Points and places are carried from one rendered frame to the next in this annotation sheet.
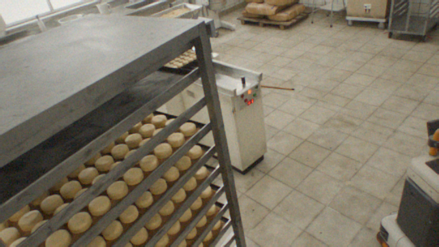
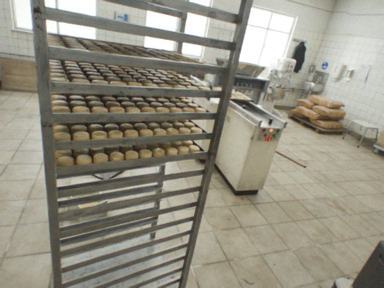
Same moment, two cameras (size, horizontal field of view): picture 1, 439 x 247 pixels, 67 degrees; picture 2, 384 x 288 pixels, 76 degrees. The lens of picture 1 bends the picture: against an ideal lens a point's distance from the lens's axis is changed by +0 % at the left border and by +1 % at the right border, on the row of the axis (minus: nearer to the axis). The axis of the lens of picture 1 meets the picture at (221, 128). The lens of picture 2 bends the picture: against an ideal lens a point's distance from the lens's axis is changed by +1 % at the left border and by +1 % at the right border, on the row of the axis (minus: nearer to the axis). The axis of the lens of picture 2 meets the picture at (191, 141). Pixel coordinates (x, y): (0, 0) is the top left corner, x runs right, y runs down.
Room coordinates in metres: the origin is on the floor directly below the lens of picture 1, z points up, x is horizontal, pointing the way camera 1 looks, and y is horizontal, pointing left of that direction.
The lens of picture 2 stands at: (-0.10, -0.15, 1.52)
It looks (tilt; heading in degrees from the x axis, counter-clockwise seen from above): 23 degrees down; 15
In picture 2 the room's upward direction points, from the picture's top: 11 degrees clockwise
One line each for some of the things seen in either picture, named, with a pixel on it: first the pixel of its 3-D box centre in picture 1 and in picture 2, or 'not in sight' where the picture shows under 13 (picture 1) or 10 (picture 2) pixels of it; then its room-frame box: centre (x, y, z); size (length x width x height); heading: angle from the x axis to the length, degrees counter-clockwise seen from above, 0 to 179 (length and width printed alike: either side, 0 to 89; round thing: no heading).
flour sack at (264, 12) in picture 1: (265, 6); (311, 112); (6.18, -1.22, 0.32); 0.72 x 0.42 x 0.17; 42
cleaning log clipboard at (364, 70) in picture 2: not in sight; (363, 73); (6.53, -1.99, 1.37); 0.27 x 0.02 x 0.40; 38
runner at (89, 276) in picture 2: not in sight; (132, 260); (0.64, 0.23, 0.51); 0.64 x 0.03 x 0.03; 139
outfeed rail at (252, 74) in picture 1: (184, 53); (238, 96); (3.15, 0.22, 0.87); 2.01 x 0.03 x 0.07; 37
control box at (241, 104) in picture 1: (248, 95); (268, 134); (2.28, -0.26, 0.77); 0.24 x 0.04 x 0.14; 127
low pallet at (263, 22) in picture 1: (274, 17); (314, 123); (6.32, -1.39, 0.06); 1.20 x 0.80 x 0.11; 40
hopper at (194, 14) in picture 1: (170, 22); (239, 68); (2.97, 0.26, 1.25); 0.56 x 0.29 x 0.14; 127
